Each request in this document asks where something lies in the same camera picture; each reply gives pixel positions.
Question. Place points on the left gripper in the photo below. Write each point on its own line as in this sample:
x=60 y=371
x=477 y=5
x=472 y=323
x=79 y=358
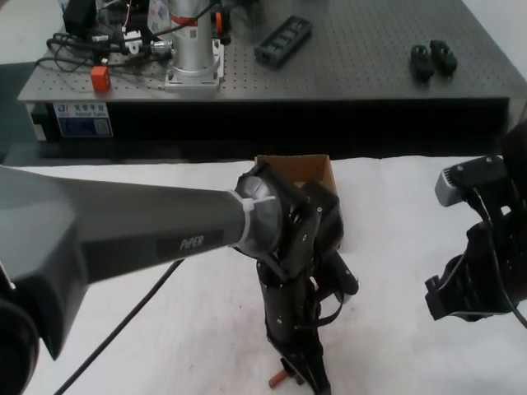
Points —
x=288 y=321

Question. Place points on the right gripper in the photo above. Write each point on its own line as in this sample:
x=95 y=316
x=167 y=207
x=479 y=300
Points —
x=481 y=263

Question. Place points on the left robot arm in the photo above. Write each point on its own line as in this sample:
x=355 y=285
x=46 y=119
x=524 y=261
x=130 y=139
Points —
x=123 y=230

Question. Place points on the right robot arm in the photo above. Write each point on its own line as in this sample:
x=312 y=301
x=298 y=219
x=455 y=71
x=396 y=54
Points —
x=514 y=152

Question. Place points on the cardboard box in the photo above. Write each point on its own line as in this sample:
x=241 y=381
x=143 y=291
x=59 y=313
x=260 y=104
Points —
x=313 y=168

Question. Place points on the small orange box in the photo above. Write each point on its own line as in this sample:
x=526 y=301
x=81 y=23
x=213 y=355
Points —
x=100 y=78

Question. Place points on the brown sleeve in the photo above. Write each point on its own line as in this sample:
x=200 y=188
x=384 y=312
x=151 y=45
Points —
x=278 y=379

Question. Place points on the black block with green lens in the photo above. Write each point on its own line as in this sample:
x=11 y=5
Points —
x=444 y=55
x=422 y=59

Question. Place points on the metal bench with holes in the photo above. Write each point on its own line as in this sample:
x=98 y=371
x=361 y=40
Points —
x=329 y=74

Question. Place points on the black slotted rack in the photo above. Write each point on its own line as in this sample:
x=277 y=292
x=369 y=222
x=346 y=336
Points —
x=284 y=39

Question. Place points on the blue and white label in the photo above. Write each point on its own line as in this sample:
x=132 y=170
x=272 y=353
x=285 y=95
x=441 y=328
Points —
x=84 y=120

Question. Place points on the silver-white machine column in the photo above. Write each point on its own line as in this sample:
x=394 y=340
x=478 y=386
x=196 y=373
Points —
x=193 y=45

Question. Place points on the orange knob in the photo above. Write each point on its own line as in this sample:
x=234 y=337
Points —
x=218 y=22

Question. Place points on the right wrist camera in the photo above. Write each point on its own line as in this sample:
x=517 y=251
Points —
x=465 y=177

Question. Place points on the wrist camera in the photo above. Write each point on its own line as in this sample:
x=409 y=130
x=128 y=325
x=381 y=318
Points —
x=348 y=284
x=465 y=177

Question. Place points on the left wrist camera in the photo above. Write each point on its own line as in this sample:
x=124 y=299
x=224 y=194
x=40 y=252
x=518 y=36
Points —
x=348 y=284

